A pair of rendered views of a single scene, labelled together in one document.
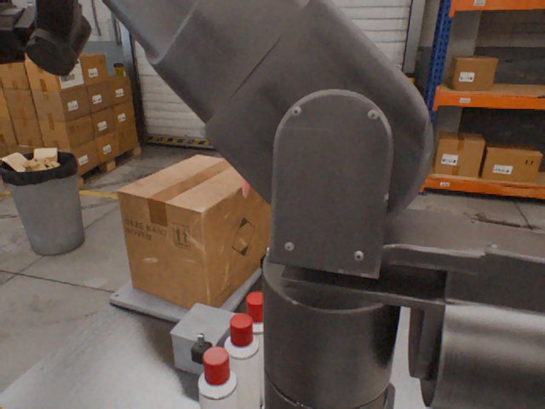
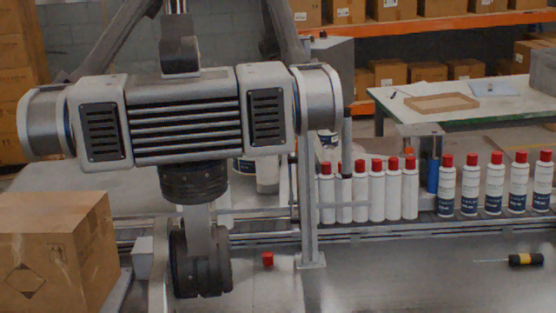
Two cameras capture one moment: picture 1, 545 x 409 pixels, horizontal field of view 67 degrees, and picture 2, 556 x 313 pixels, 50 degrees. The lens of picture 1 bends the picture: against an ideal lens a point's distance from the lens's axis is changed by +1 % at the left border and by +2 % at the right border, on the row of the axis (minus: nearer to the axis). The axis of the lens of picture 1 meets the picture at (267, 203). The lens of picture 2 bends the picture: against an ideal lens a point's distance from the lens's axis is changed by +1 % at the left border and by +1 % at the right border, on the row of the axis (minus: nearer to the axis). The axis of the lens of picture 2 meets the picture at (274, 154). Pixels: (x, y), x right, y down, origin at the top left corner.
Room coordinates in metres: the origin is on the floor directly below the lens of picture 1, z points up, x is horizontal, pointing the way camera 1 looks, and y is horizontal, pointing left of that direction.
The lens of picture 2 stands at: (0.86, 1.70, 1.77)
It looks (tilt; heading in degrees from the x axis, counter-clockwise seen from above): 21 degrees down; 248
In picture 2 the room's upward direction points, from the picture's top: 4 degrees counter-clockwise
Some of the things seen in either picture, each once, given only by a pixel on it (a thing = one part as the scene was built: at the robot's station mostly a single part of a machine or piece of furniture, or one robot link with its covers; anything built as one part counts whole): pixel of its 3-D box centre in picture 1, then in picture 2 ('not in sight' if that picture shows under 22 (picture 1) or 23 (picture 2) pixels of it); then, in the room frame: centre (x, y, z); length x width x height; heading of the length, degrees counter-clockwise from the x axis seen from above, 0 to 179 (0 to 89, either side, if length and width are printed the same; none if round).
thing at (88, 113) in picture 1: (67, 114); not in sight; (4.13, 2.02, 0.57); 1.20 x 0.85 x 1.14; 166
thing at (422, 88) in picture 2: not in sight; (414, 89); (-1.22, -1.17, 0.81); 0.38 x 0.36 x 0.02; 164
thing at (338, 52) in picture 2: not in sight; (324, 75); (0.12, 0.27, 1.38); 0.17 x 0.10 x 0.19; 33
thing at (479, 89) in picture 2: not in sight; (492, 88); (-1.61, -0.96, 0.81); 0.32 x 0.24 x 0.01; 60
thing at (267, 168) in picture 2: not in sight; (266, 150); (0.16, -0.14, 1.03); 0.09 x 0.09 x 0.30
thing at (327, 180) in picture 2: not in sight; (327, 192); (0.09, 0.19, 0.98); 0.05 x 0.05 x 0.20
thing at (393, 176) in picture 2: not in sight; (393, 189); (-0.11, 0.27, 0.98); 0.05 x 0.05 x 0.20
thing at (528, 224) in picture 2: not in sight; (293, 230); (0.19, 0.15, 0.85); 1.65 x 0.11 x 0.05; 158
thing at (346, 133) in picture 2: not in sight; (346, 143); (0.08, 0.30, 1.18); 0.04 x 0.04 x 0.21
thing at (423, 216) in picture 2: not in sight; (293, 229); (0.19, 0.15, 0.86); 1.65 x 0.08 x 0.04; 158
